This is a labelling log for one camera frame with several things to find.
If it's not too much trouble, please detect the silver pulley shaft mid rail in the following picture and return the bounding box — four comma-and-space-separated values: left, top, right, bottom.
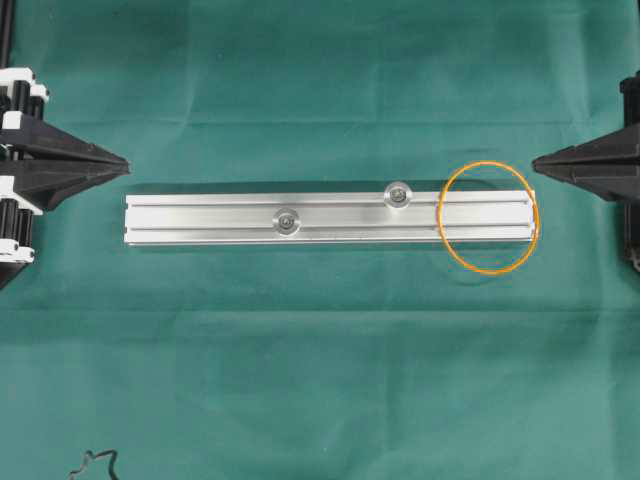
272, 208, 301, 236

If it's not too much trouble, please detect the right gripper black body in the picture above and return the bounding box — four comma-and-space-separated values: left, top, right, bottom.
620, 72, 639, 272

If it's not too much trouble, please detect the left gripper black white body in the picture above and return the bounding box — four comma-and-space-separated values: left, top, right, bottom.
1, 67, 49, 287

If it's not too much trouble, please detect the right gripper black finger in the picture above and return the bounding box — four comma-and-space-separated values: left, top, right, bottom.
534, 167, 639, 203
532, 123, 639, 170

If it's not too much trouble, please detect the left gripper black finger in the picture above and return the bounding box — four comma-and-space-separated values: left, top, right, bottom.
1, 115, 130, 173
1, 158, 130, 212

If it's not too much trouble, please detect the silver aluminium extrusion rail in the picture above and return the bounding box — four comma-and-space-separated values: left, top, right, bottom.
124, 190, 535, 245

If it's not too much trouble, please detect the orange rubber band ring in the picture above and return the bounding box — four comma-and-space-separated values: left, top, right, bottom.
436, 160, 542, 276

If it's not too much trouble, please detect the black cable at table edge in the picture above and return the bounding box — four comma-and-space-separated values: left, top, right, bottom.
68, 449, 121, 480

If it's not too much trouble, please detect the silver pulley shaft near ring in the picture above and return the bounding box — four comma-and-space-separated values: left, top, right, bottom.
383, 181, 413, 209

